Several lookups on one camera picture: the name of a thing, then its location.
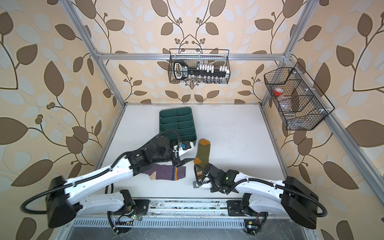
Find green striped sock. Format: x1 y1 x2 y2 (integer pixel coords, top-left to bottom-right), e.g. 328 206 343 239
194 139 211 169

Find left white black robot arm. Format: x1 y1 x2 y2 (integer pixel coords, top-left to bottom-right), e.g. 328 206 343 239
20 131 195 229

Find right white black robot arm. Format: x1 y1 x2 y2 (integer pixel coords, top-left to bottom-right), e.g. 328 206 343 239
194 164 328 235

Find purple striped sock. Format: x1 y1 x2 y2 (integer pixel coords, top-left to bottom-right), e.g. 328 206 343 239
144 164 186 181

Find green plastic divided tray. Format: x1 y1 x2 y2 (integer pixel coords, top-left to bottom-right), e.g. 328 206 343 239
159 107 197 145

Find black socket set holder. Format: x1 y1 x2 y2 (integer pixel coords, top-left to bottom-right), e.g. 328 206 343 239
171 60 231 81

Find red capped clear container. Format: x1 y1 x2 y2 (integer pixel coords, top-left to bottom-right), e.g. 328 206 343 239
273 88 284 98

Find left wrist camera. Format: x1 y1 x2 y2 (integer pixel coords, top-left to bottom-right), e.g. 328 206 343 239
177 141 194 151

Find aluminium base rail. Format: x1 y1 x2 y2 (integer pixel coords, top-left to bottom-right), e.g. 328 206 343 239
64 197 313 220

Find back black wire basket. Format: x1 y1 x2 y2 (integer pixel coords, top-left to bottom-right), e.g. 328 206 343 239
168 48 231 85

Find black wire basket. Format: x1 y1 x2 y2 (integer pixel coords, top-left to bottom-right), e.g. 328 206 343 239
168 48 231 85
264 63 335 131

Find right black wire basket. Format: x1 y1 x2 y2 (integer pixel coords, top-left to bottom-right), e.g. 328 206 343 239
264 63 335 131

